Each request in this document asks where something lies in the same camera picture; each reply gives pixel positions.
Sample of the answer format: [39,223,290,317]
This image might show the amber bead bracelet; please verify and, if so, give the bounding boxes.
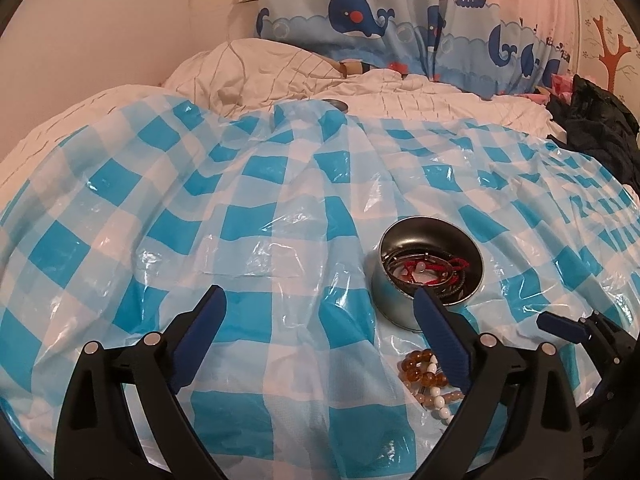
[397,348,464,408]

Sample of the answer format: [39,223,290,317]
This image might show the red string bracelet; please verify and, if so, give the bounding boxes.
[387,253,474,291]

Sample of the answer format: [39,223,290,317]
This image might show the round silver metal tin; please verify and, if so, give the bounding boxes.
[370,217,484,333]

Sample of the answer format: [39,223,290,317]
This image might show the white pearl bead bracelet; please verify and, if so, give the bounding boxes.
[423,356,456,427]

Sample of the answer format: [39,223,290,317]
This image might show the blue white checkered plastic sheet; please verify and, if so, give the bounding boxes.
[1,95,639,479]

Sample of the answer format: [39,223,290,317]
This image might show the black clothing pile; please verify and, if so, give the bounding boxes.
[547,75,640,195]

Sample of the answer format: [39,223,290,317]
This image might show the silver tin lid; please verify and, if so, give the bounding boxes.
[323,99,348,113]

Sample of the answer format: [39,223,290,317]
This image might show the pink fabric item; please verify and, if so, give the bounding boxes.
[533,74,574,104]

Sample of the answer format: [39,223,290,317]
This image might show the white grid-lined duvet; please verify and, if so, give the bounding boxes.
[1,39,566,182]

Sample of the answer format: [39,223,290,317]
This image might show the brown black object on bed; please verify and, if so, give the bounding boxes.
[337,60,372,78]

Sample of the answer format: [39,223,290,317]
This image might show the blue whale print curtain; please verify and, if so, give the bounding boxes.
[256,0,578,99]

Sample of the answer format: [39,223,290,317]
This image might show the orange tree wall sticker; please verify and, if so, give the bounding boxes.
[592,15,631,92]

